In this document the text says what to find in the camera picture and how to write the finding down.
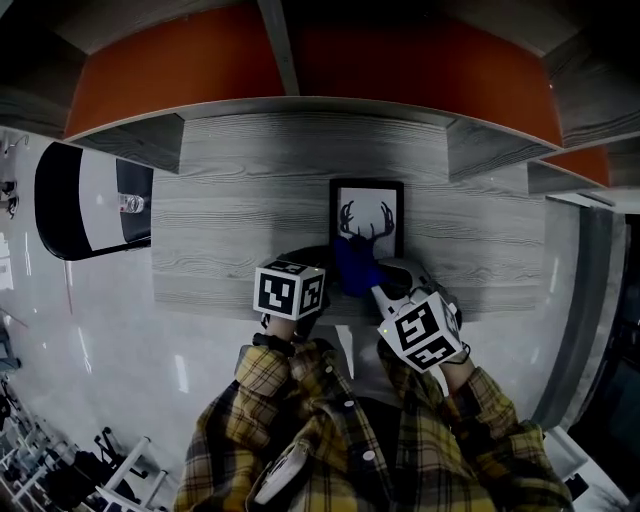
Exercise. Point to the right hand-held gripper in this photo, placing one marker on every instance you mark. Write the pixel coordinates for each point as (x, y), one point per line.
(425, 335)

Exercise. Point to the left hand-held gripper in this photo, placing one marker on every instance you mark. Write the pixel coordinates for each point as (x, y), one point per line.
(280, 292)

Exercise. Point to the blue fluffy cloth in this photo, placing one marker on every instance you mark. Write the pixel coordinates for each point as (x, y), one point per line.
(357, 270)

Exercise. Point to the framed deer antler picture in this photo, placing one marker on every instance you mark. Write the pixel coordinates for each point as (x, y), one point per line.
(367, 197)

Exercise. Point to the person's right forearm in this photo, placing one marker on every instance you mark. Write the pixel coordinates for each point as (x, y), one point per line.
(480, 395)

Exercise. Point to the person's left forearm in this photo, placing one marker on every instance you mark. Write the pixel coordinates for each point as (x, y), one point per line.
(267, 365)

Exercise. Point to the grey wooden desk with shelves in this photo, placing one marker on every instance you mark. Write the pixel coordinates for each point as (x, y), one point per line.
(235, 210)

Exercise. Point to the person's yellow plaid shirt body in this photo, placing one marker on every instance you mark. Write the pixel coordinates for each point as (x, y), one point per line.
(330, 440)

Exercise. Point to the clear plastic water bottle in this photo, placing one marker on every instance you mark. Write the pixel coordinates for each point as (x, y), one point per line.
(131, 203)

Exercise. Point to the white hanging controller device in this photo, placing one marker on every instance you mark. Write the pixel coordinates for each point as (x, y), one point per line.
(282, 475)

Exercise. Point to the white shelf unit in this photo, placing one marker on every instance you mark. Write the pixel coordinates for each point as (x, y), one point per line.
(567, 460)

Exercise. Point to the black folding chair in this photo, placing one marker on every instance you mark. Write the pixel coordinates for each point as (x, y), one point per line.
(55, 200)

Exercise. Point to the black folding stand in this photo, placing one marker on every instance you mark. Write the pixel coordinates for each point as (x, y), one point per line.
(109, 445)

